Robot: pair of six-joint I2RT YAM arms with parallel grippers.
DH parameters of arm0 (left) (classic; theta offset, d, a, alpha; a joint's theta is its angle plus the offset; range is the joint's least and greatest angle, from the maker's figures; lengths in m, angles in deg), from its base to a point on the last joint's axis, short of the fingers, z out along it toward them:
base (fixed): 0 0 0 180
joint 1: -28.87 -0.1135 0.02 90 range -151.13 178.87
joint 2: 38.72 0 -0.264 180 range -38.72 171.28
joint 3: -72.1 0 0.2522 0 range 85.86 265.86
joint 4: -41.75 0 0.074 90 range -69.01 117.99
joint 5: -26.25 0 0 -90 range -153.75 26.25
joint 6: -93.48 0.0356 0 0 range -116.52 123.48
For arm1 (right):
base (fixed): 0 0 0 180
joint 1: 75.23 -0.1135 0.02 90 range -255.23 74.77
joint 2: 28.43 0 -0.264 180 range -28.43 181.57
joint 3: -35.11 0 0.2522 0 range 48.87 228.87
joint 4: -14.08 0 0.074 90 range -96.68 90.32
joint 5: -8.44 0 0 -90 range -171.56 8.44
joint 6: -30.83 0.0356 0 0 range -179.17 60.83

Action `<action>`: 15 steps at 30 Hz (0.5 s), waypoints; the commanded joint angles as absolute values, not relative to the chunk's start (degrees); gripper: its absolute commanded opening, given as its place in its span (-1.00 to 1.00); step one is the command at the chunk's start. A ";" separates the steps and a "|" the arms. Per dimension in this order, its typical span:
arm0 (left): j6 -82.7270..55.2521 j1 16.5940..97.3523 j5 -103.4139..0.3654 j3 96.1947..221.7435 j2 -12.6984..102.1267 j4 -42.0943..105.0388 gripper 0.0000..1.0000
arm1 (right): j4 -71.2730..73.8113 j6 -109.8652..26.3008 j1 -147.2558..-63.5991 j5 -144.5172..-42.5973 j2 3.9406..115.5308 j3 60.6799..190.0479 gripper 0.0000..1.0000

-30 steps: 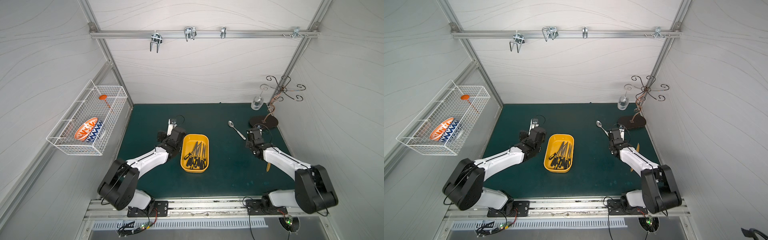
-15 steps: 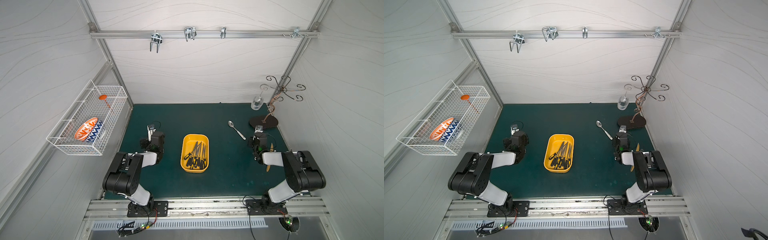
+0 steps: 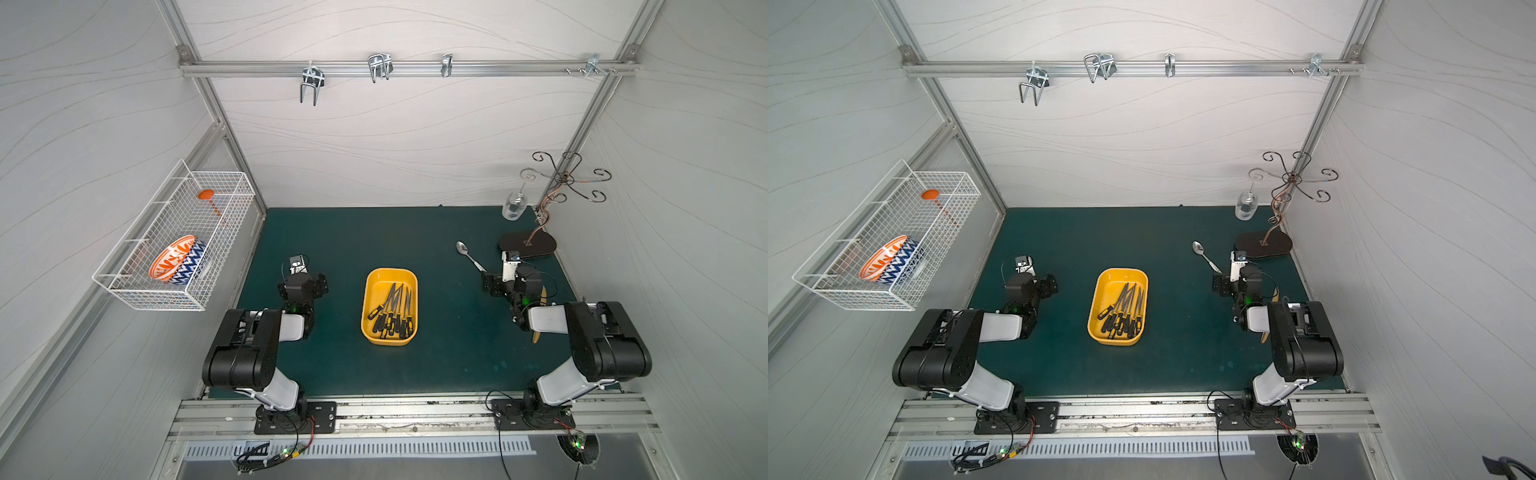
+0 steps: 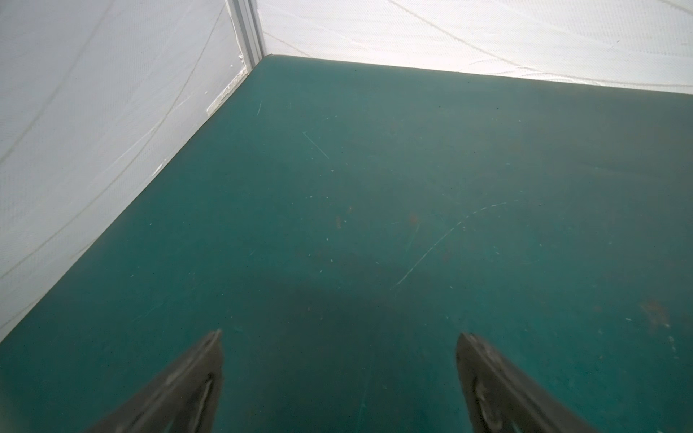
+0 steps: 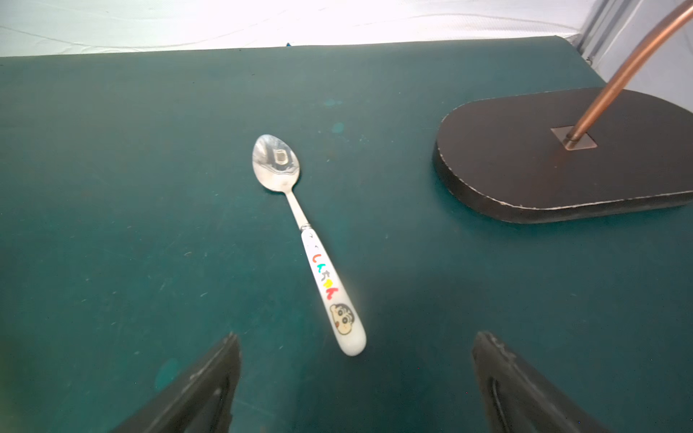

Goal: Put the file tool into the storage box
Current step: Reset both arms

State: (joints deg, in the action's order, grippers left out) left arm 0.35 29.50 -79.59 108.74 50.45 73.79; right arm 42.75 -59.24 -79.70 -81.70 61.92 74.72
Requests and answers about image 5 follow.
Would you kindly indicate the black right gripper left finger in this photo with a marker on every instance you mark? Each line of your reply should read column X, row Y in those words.
column 199, row 399

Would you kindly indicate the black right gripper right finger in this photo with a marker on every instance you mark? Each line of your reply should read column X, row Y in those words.
column 518, row 398

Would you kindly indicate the brown metal cup tree stand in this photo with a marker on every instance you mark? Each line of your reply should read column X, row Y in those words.
column 565, row 155

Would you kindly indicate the silver metal spoon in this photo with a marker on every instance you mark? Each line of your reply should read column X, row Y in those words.
column 278, row 169

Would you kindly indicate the aluminium right corner post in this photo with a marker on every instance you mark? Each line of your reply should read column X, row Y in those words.
column 605, row 20

